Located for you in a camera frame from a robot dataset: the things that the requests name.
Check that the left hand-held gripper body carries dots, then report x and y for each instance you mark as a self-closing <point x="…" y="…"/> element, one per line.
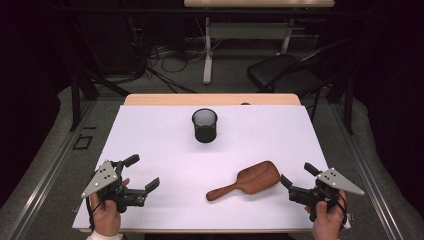
<point x="101" y="178"/>

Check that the black mesh pen holder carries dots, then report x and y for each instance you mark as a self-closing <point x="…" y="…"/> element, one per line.
<point x="205" y="133"/>

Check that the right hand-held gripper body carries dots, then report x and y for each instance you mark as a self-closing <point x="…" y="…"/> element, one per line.
<point x="336" y="181"/>

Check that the black metal stand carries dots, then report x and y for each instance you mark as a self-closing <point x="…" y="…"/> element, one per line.
<point x="75" y="100"/>
<point x="349" y="106"/>

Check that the black folding chair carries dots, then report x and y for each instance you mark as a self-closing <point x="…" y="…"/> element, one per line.
<point x="276" y="71"/>

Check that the person's left hand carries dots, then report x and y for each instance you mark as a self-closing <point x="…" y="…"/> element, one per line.
<point x="106" y="216"/>

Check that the person's right hand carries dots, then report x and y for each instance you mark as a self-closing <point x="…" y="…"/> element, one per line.
<point x="328" y="223"/>

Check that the white-legged desk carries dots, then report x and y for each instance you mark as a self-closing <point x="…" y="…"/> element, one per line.
<point x="208" y="50"/>

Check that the metal floor rail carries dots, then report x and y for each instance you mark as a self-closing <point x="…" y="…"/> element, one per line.
<point x="50" y="173"/>
<point x="357" y="150"/>

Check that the brown wooden hairbrush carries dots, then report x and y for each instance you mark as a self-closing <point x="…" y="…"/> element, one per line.
<point x="256" y="178"/>

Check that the white table board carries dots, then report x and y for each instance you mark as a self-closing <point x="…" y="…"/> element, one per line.
<point x="183" y="160"/>

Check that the black metal crossbar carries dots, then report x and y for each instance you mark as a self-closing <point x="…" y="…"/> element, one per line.
<point x="133" y="11"/>

